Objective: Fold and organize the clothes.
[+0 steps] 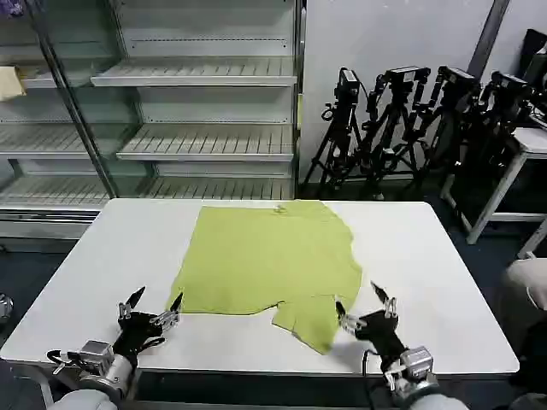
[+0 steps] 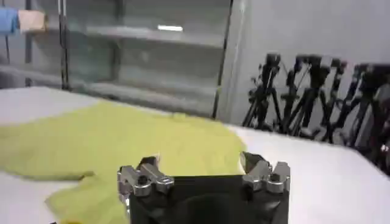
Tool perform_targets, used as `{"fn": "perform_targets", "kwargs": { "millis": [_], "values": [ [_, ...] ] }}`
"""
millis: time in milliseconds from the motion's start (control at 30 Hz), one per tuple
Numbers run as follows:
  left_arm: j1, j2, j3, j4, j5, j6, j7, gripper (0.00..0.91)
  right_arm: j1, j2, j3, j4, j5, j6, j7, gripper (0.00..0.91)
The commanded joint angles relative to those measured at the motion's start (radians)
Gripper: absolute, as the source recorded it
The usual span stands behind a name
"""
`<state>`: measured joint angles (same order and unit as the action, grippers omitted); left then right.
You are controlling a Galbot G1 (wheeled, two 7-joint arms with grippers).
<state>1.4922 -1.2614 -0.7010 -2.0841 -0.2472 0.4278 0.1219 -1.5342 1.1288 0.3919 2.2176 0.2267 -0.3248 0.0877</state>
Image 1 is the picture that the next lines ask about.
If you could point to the open white shelf unit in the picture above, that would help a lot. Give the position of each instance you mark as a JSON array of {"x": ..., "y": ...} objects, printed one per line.
[{"x": 205, "y": 77}]

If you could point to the glass-sided shelf unit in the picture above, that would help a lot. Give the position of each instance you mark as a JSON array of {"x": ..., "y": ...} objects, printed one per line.
[{"x": 42, "y": 141}]

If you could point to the black tripod with camera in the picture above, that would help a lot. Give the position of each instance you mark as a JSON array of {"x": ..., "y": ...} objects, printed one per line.
[
  {"x": 508, "y": 83},
  {"x": 455, "y": 79},
  {"x": 399, "y": 77},
  {"x": 348, "y": 85}
]

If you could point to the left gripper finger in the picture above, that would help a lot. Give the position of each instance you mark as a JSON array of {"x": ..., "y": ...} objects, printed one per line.
[
  {"x": 167, "y": 318},
  {"x": 128, "y": 307}
]

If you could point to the large white table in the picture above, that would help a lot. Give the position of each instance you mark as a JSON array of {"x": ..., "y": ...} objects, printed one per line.
[{"x": 85, "y": 277}]

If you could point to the grey vertical wall trunking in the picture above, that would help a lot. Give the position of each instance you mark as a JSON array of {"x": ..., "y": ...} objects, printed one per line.
[{"x": 487, "y": 38}]

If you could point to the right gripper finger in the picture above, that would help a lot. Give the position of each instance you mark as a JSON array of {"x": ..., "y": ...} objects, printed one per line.
[
  {"x": 389, "y": 307},
  {"x": 351, "y": 324}
]

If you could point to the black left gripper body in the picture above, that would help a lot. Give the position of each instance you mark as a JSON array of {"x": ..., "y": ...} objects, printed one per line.
[{"x": 137, "y": 331}]

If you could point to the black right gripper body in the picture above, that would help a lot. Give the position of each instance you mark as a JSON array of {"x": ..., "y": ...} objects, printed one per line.
[{"x": 382, "y": 331}]

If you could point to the green shirt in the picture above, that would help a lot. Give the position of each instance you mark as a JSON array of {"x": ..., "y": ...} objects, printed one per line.
[{"x": 265, "y": 265}]

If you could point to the grey round object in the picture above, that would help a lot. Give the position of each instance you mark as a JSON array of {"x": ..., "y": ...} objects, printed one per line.
[{"x": 5, "y": 307}]

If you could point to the black monitor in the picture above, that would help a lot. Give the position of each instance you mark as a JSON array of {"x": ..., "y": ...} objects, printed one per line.
[{"x": 536, "y": 51}]

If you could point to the small white side table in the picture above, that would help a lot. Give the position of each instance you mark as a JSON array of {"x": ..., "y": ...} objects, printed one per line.
[{"x": 532, "y": 143}]

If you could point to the person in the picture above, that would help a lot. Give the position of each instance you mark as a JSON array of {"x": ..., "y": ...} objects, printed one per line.
[{"x": 525, "y": 282}]

